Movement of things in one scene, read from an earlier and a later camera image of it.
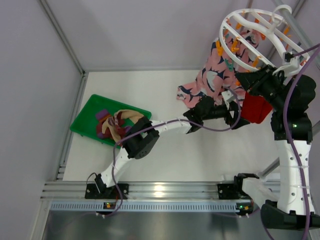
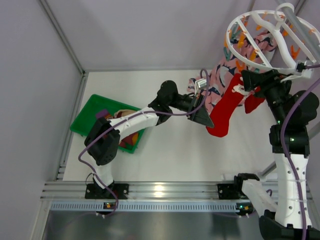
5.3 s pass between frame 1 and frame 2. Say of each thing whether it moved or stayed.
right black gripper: stayed
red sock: moved
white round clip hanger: moved
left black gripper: moved
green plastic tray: stayed
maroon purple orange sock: stayed
